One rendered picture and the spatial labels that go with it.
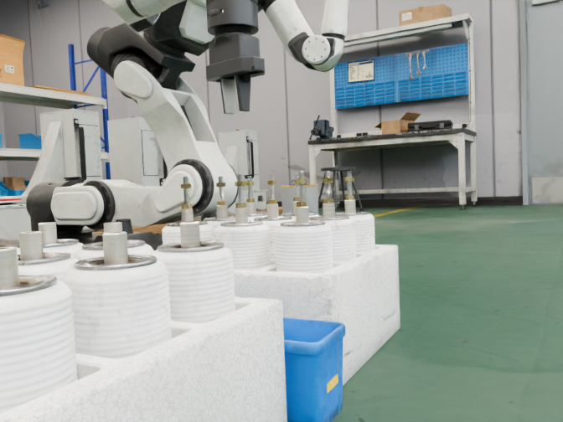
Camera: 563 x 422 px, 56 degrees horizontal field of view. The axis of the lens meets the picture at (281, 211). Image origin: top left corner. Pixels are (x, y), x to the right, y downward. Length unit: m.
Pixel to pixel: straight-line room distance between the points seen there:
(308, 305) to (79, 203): 0.95
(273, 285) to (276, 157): 5.99
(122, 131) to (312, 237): 3.05
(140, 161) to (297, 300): 2.95
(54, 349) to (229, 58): 0.63
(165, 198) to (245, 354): 0.85
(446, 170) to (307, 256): 5.24
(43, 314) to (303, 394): 0.39
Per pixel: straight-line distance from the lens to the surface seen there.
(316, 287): 0.81
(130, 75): 1.50
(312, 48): 1.51
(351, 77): 6.30
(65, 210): 1.67
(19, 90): 6.34
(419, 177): 6.11
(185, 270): 0.58
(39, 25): 10.10
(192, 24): 1.44
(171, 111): 1.43
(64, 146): 3.40
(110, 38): 1.61
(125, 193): 1.55
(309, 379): 0.71
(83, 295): 0.50
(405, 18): 5.97
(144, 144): 3.72
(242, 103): 0.93
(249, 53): 0.94
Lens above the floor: 0.32
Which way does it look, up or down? 3 degrees down
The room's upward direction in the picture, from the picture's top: 2 degrees counter-clockwise
